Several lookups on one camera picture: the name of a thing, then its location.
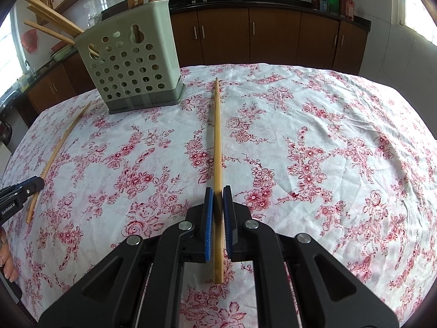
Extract brown wooden base cabinets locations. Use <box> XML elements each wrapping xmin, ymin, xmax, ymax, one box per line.
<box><xmin>25</xmin><ymin>7</ymin><xmax>371</xmax><ymax>114</ymax></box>

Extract group of chopsticks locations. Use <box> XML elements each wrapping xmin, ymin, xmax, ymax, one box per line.
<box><xmin>212</xmin><ymin>77</ymin><xmax>225</xmax><ymax>284</ymax></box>

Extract person's left hand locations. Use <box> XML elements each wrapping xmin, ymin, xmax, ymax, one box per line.
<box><xmin>0</xmin><ymin>227</ymin><xmax>20</xmax><ymax>283</ymax></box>

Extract black kitchen countertop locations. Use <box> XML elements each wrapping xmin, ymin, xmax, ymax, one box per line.
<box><xmin>0</xmin><ymin>0</ymin><xmax>372</xmax><ymax>108</ymax></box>

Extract bright window by sink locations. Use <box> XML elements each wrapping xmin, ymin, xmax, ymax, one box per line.
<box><xmin>0</xmin><ymin>7</ymin><xmax>25</xmax><ymax>87</ymax></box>

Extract grey-green perforated chopstick holder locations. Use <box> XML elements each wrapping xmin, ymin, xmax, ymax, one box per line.
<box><xmin>73</xmin><ymin>0</ymin><xmax>187</xmax><ymax>114</ymax></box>

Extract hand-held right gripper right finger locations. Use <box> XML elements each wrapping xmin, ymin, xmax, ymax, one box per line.
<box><xmin>222</xmin><ymin>185</ymin><xmax>400</xmax><ymax>328</ymax></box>

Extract red floral white tablecloth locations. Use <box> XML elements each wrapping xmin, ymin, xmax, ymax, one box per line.
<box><xmin>0</xmin><ymin>62</ymin><xmax>437</xmax><ymax>328</ymax></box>

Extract bright window by packets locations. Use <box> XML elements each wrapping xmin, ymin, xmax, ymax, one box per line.
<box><xmin>403</xmin><ymin>0</ymin><xmax>437</xmax><ymax>46</ymax></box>

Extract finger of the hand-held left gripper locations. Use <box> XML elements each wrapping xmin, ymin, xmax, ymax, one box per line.
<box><xmin>0</xmin><ymin>176</ymin><xmax>46</xmax><ymax>218</ymax></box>

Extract red plastic bag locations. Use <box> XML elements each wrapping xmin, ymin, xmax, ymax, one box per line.
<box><xmin>21</xmin><ymin>29</ymin><xmax>38</xmax><ymax>54</ymax></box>

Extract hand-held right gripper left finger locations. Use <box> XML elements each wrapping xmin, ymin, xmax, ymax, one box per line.
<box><xmin>37</xmin><ymin>187</ymin><xmax>215</xmax><ymax>328</ymax></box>

